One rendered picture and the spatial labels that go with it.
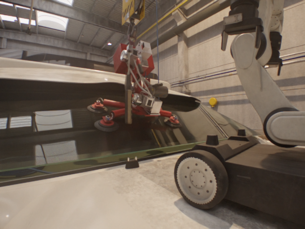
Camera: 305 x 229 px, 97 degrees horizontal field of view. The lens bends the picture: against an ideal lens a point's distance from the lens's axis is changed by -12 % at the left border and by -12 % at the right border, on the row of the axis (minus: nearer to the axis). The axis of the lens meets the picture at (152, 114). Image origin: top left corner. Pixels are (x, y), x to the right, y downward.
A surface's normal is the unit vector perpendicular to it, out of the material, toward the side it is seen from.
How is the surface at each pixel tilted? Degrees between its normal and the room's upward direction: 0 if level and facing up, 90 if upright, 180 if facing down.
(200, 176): 90
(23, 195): 35
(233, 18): 119
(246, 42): 90
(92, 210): 10
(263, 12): 90
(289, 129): 90
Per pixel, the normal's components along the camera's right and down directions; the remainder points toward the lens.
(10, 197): 0.29, -0.79
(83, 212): -0.17, -0.98
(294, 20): -0.81, 0.00
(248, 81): -0.68, 0.42
